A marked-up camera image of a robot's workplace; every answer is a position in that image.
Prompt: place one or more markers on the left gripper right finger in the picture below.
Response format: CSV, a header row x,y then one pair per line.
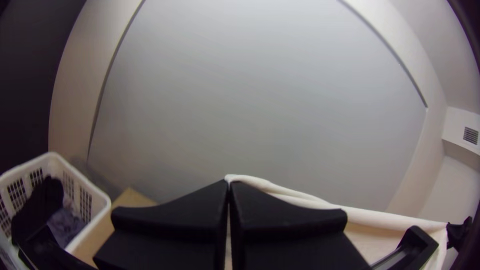
x,y
285,236

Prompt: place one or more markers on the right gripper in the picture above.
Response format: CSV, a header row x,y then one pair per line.
x,y
458,233

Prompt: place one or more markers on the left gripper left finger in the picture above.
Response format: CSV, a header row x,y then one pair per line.
x,y
180,232

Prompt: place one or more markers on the white printed t-shirt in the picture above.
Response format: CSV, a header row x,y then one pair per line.
x,y
375,219

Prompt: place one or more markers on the white laundry basket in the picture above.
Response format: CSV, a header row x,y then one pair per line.
x,y
93,202

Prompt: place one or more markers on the heap of clothes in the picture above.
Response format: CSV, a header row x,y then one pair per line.
x,y
41,210

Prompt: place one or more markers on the wall air vent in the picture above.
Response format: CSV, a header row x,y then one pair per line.
x,y
471,135

